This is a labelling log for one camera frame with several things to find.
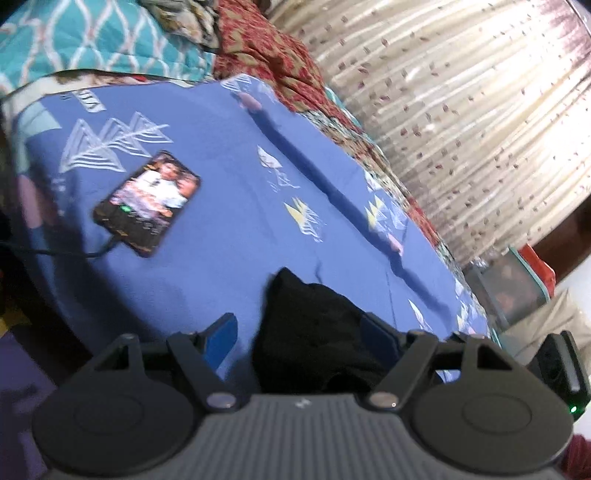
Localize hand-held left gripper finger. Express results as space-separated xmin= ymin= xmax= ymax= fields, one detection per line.
xmin=359 ymin=313 xmax=515 ymax=411

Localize black pants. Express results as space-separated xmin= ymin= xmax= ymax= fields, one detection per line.
xmin=252 ymin=268 xmax=393 ymax=395

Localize beige cloth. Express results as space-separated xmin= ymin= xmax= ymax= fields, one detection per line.
xmin=501 ymin=288 xmax=591 ymax=370

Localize clear plastic storage box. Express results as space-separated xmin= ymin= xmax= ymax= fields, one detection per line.
xmin=464 ymin=244 xmax=557 ymax=333

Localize multicoloured patchwork quilt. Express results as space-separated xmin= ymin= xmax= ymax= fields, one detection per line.
xmin=305 ymin=88 xmax=467 ymax=273

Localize blue printed bedsheet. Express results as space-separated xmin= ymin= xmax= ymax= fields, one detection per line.
xmin=9 ymin=74 xmax=490 ymax=398

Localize beige leaf print curtain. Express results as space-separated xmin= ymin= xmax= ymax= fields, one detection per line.
xmin=268 ymin=0 xmax=591 ymax=268

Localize smartphone with lit screen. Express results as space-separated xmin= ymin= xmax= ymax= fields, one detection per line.
xmin=92 ymin=150 xmax=202 ymax=258

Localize red floral blanket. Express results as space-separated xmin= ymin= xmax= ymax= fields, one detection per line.
xmin=212 ymin=0 xmax=365 ymax=134

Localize dark floral crumpled cloth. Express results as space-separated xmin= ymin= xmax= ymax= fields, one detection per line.
xmin=139 ymin=0 xmax=222 ymax=49

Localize teal patterned pillow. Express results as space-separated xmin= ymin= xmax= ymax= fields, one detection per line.
xmin=0 ymin=0 xmax=218 ymax=95

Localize black charging cable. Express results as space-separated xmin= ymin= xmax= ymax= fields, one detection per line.
xmin=0 ymin=233 xmax=122 ymax=259

